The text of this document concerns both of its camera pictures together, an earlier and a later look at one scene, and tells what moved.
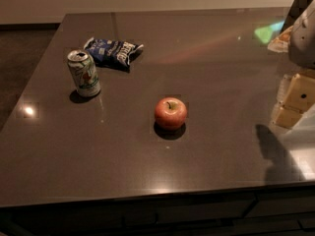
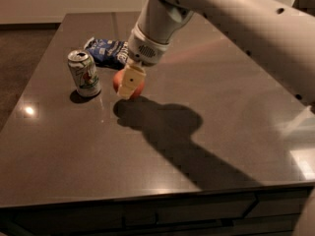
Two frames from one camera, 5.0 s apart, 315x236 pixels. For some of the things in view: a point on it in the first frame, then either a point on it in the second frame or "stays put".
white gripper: x=303 y=41 to x=145 y=50
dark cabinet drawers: x=271 y=211 stays put
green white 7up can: x=86 y=78 stays put
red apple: x=170 y=112 to x=116 y=80
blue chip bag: x=112 y=54 stays put
